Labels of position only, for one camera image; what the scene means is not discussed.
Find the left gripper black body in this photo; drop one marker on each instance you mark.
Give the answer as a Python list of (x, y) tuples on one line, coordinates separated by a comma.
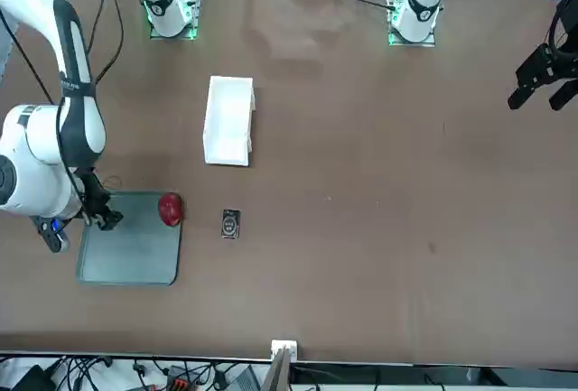
[(570, 34)]

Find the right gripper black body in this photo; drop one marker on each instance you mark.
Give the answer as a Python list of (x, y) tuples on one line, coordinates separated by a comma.
[(94, 192)]

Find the red apple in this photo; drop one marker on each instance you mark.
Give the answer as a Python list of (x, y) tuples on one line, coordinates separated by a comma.
[(170, 209)]

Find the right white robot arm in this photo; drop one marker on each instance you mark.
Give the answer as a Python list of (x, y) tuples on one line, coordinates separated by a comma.
[(36, 151)]

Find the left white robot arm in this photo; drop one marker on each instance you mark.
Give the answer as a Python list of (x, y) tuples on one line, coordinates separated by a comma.
[(420, 2)]

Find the gray tray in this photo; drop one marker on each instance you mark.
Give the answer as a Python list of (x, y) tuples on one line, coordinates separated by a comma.
[(131, 251)]

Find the white plastic box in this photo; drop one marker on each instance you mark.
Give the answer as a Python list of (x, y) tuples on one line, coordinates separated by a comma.
[(228, 111)]

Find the black power box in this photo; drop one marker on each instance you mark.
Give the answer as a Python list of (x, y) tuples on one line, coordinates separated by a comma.
[(31, 379)]

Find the small black printed card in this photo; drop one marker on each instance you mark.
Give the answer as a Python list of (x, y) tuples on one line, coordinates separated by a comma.
[(230, 224)]

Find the grey power strip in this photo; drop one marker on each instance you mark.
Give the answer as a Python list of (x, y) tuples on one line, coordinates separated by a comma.
[(176, 379)]

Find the dark grey wrist camera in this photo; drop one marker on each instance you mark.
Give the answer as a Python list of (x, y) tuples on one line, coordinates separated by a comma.
[(54, 235)]

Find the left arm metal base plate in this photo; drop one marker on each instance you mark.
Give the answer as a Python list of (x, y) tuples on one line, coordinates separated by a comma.
[(413, 43)]

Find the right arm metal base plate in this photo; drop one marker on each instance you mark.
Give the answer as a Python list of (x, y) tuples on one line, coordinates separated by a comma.
[(195, 12)]

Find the aluminium post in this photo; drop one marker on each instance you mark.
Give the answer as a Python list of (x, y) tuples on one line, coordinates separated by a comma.
[(277, 373)]

